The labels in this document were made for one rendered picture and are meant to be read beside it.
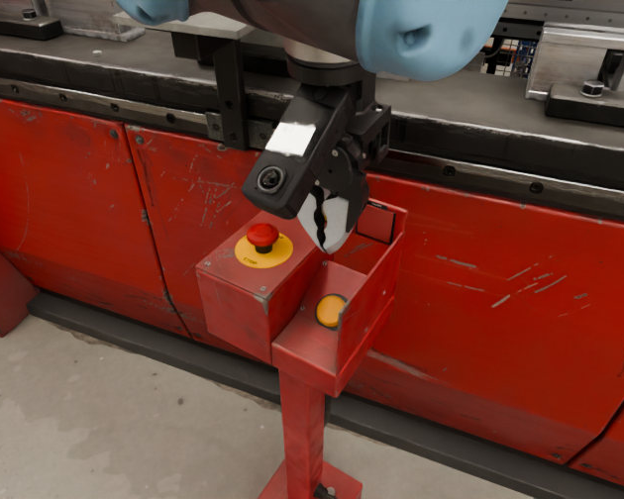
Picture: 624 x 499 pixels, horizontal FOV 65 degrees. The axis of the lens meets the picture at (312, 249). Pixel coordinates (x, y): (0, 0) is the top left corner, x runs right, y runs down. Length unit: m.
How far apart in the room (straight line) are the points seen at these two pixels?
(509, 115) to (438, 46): 0.57
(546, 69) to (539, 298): 0.35
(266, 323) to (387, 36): 0.43
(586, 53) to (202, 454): 1.15
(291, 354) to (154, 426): 0.87
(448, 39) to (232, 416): 1.26
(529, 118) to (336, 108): 0.41
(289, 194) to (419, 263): 0.51
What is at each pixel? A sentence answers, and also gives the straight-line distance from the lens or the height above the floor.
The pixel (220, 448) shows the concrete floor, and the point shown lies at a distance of 1.35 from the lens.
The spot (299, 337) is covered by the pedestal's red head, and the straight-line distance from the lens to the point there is 0.61.
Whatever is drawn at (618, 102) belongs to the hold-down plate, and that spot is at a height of 0.90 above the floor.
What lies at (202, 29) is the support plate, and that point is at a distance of 0.65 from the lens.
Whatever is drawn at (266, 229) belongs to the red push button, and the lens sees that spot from 0.59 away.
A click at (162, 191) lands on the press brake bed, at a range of 1.03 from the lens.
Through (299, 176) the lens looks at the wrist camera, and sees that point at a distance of 0.38.
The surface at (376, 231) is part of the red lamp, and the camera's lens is 0.61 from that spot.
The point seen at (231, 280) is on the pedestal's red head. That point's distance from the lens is 0.57.
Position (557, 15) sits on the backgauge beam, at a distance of 1.07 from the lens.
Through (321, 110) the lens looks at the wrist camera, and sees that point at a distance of 0.40.
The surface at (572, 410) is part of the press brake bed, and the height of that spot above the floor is 0.36.
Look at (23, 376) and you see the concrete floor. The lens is 1.66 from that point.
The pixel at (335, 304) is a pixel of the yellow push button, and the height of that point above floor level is 0.73.
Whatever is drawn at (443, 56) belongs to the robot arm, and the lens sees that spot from 0.20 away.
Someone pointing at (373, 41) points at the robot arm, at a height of 1.11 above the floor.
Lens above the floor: 1.17
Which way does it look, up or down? 40 degrees down
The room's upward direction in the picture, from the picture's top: straight up
